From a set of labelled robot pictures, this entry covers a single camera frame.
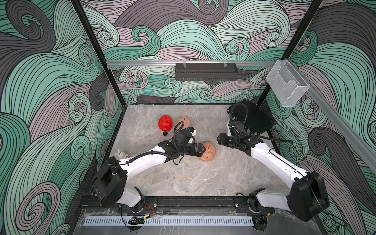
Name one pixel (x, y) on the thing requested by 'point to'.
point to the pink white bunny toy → (121, 154)
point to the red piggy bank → (165, 123)
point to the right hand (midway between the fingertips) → (219, 139)
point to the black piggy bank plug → (165, 133)
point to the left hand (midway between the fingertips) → (200, 147)
